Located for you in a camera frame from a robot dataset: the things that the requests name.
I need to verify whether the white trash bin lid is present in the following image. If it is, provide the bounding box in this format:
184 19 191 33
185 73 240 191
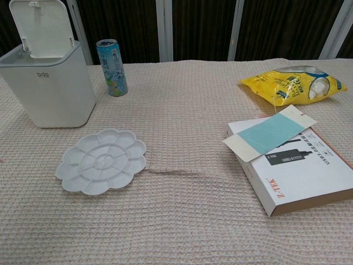
8 0 74 59

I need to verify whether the white flower-shaped paint palette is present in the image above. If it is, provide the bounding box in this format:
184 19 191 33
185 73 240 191
55 128 147 197

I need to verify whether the blue drink can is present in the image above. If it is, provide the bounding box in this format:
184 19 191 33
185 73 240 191
96 39 129 97

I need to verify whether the blue and cream card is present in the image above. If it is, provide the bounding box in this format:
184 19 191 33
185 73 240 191
222 104 317 162

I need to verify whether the beige waffle-weave tablecloth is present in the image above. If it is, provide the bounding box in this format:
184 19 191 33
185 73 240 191
0 57 353 265

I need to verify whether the yellow snack bag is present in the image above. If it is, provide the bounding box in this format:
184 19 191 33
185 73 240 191
238 65 349 107

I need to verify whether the white plastic trash bin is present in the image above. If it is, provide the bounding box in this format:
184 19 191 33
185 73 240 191
0 40 97 129

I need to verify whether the white Z-TEK product box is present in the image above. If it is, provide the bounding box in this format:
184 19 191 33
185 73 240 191
227 113 353 218

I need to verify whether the white window frame post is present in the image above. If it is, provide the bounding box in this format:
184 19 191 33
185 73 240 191
155 0 174 62
65 0 94 66
318 0 353 60
227 0 244 61

